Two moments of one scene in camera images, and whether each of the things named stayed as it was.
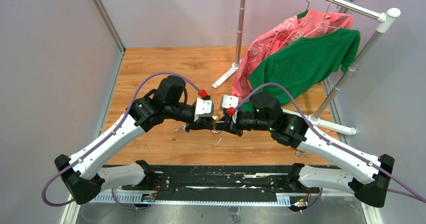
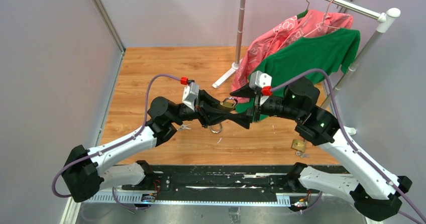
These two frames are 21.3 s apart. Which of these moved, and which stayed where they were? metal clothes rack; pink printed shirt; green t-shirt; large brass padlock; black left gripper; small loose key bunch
Moved: large brass padlock; black left gripper
Stayed: metal clothes rack; pink printed shirt; green t-shirt; small loose key bunch
